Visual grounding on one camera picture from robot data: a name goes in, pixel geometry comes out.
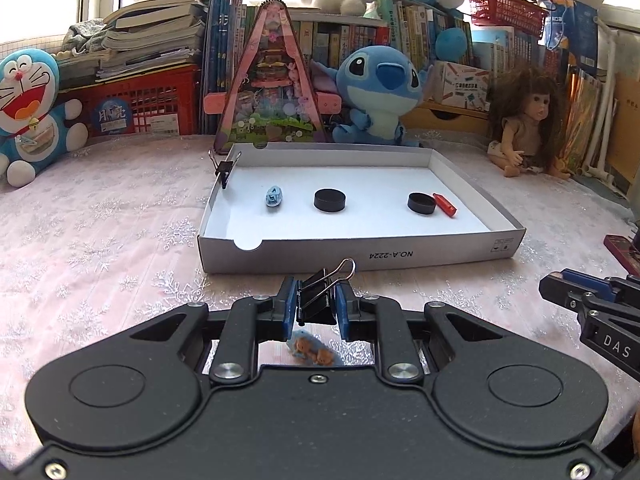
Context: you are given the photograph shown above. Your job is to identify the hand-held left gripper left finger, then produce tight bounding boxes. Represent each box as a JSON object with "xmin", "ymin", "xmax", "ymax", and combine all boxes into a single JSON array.
[{"xmin": 127, "ymin": 276, "xmax": 300, "ymax": 386}]

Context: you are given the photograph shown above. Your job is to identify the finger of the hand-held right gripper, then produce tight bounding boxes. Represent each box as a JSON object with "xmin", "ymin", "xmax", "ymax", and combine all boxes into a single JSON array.
[
  {"xmin": 539, "ymin": 268, "xmax": 621, "ymax": 312},
  {"xmin": 604, "ymin": 275, "xmax": 640, "ymax": 307}
]

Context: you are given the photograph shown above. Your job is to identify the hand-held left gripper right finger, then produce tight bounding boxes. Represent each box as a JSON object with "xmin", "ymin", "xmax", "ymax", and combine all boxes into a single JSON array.
[{"xmin": 334, "ymin": 281, "xmax": 507, "ymax": 385}]

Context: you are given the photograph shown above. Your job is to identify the large black binder clip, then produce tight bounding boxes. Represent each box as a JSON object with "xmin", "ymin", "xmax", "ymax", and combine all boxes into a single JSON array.
[{"xmin": 294, "ymin": 258, "xmax": 357, "ymax": 325}]

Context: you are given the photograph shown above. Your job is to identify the white cardboard box tray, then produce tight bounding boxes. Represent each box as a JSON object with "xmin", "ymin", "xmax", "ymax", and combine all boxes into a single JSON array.
[{"xmin": 197, "ymin": 141, "xmax": 527, "ymax": 275}]

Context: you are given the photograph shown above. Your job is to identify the black round cap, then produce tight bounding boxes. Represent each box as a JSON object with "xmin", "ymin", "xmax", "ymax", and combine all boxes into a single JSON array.
[
  {"xmin": 407, "ymin": 192, "xmax": 437, "ymax": 216},
  {"xmin": 313, "ymin": 188, "xmax": 348, "ymax": 213}
]

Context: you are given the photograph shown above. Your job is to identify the red smartphone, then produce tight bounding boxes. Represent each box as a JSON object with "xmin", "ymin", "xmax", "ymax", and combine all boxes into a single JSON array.
[{"xmin": 603, "ymin": 233, "xmax": 640, "ymax": 267}]

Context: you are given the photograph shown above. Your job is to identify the small black binder clip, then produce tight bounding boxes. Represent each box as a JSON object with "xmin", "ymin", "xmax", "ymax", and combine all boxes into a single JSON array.
[{"xmin": 208, "ymin": 149, "xmax": 244, "ymax": 190}]

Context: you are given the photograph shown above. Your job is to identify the brown cardboard sheet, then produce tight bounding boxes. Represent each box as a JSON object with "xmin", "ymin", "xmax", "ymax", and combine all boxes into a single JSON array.
[{"xmin": 606, "ymin": 71, "xmax": 640, "ymax": 198}]

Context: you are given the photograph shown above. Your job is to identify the row of thin picture books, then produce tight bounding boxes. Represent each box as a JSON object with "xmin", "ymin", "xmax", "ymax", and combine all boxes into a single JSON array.
[{"xmin": 559, "ymin": 71, "xmax": 605, "ymax": 173}]

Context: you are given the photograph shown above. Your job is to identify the long-haired doll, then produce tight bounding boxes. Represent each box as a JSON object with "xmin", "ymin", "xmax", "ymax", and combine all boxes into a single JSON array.
[{"xmin": 486, "ymin": 68, "xmax": 574, "ymax": 181}]

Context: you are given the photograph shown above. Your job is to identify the white pipe rack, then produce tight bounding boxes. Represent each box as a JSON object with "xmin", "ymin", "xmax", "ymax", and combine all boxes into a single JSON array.
[{"xmin": 586, "ymin": 17, "xmax": 632, "ymax": 183}]

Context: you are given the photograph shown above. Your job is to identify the pink snowflake tablecloth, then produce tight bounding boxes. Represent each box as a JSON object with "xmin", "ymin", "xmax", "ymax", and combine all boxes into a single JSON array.
[{"xmin": 0, "ymin": 132, "xmax": 640, "ymax": 466}]

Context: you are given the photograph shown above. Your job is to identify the wooden drawer shelf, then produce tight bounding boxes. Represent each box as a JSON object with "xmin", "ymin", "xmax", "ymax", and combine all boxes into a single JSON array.
[{"xmin": 401, "ymin": 100, "xmax": 495, "ymax": 137}]

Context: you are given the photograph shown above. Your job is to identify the blue alien plush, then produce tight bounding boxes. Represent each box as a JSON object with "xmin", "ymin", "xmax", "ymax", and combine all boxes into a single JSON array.
[{"xmin": 310, "ymin": 44, "xmax": 437, "ymax": 149}]

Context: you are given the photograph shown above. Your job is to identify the pink triangular toy house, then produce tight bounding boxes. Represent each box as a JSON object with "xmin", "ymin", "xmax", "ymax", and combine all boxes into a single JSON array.
[{"xmin": 203, "ymin": 0, "xmax": 342, "ymax": 155}]

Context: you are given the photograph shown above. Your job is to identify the white printed paper box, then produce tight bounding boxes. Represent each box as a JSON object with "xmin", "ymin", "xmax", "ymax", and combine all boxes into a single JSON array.
[{"xmin": 432, "ymin": 60, "xmax": 492, "ymax": 114}]

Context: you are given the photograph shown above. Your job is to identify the red plastic crate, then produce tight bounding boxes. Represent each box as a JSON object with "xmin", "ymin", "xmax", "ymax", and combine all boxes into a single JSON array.
[{"xmin": 57, "ymin": 64, "xmax": 204, "ymax": 139}]

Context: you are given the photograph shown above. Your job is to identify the blue printed bag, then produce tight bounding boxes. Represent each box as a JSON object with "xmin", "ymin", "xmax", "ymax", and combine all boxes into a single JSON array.
[{"xmin": 541, "ymin": 0, "xmax": 601, "ymax": 70}]

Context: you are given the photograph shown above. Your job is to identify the upright blue books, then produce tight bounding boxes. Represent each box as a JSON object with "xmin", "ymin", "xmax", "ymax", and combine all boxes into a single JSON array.
[{"xmin": 201, "ymin": 0, "xmax": 247, "ymax": 137}]

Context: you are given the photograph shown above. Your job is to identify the row of shelf books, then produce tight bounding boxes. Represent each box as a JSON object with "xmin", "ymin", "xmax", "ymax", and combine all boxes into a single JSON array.
[{"xmin": 287, "ymin": 0, "xmax": 563, "ymax": 98}]

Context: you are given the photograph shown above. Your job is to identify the small red basket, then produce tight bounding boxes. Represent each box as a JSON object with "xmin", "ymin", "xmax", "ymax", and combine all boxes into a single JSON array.
[{"xmin": 466, "ymin": 0, "xmax": 549, "ymax": 39}]

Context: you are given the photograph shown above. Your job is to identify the stack of books and papers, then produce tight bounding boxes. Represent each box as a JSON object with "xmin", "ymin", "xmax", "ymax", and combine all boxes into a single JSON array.
[{"xmin": 56, "ymin": 0, "xmax": 210, "ymax": 80}]

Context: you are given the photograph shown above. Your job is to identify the blue cat plush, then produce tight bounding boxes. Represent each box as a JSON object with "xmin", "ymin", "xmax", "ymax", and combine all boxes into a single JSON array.
[{"xmin": 0, "ymin": 48, "xmax": 90, "ymax": 189}]

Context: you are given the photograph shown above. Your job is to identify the blue keychain with bears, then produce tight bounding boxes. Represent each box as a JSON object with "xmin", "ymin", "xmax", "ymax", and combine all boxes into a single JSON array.
[{"xmin": 286, "ymin": 330, "xmax": 343, "ymax": 367}]

